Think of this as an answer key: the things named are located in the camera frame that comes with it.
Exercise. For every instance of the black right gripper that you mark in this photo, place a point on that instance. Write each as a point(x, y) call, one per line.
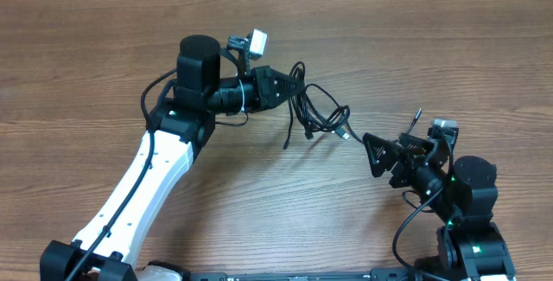
point(409, 159)

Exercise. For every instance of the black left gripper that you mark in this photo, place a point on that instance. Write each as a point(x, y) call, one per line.
point(263, 79)

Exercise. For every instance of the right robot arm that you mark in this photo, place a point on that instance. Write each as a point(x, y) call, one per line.
point(461, 191)

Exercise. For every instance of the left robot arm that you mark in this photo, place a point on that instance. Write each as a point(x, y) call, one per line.
point(208, 80)

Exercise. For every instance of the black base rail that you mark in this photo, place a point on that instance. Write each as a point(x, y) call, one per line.
point(375, 274)

